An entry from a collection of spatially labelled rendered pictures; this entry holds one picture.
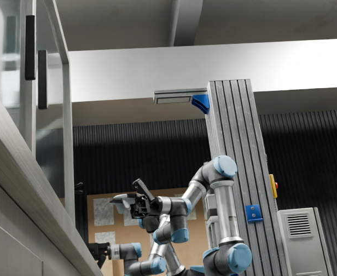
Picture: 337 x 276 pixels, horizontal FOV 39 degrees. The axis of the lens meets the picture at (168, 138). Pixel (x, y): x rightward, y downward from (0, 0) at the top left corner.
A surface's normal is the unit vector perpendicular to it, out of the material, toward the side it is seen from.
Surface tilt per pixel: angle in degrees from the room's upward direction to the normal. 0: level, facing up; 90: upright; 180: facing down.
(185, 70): 90
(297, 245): 90
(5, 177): 180
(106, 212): 90
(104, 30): 180
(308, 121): 90
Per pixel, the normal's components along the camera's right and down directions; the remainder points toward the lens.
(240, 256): 0.51, -0.26
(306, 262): 0.07, -0.39
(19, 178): 0.11, 0.92
